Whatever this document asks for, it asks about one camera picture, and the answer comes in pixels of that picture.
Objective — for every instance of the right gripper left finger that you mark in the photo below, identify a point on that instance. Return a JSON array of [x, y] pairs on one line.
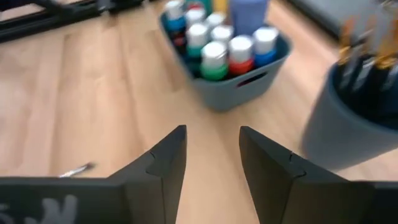
[[140, 199]]

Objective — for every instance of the small dark teal paint bottle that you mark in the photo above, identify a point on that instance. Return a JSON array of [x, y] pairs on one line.
[[222, 33]]

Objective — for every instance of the grey-blue plastic caddy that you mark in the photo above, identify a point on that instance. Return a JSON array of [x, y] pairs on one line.
[[236, 93]]

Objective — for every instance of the small green paint bottle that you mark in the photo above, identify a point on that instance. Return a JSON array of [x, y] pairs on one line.
[[214, 60]]

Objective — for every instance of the small maroon paint bottle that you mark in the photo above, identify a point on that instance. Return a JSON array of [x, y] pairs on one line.
[[195, 15]]

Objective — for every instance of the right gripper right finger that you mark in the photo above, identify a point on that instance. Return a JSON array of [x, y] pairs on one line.
[[289, 199]]

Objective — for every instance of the large violet-blue paint bottle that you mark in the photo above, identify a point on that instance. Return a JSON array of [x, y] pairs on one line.
[[248, 15]]

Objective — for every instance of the dark blue-grey cup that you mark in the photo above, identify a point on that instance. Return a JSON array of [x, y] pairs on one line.
[[342, 140]]

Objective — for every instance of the small blue paint bottle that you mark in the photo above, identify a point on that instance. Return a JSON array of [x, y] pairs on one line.
[[174, 14], [265, 43]]

